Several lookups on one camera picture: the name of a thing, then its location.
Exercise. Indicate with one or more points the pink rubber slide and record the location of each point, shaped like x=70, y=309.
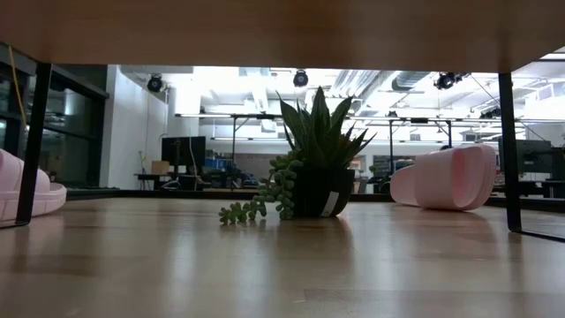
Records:
x=50, y=199
x=446, y=181

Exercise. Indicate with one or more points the wooden shelf with black legs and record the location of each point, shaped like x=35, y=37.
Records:
x=282, y=35

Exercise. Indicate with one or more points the succulent plant in black pot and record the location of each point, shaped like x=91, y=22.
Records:
x=320, y=190

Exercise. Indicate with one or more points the blue storage bins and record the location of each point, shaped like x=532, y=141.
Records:
x=218, y=165

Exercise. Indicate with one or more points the black round ceiling fixture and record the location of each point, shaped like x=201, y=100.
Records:
x=445, y=81
x=300, y=78
x=155, y=83

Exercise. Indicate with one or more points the black computer monitor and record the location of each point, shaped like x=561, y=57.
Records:
x=536, y=156
x=183, y=150

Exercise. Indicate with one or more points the cardboard box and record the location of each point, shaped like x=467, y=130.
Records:
x=160, y=167

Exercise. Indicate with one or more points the black metal workstation frame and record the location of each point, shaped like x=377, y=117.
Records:
x=391, y=141
x=234, y=132

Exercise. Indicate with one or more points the black aluminium table frame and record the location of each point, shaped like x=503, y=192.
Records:
x=371, y=197

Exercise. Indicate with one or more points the grey ceiling air duct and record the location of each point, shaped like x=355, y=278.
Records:
x=408, y=81

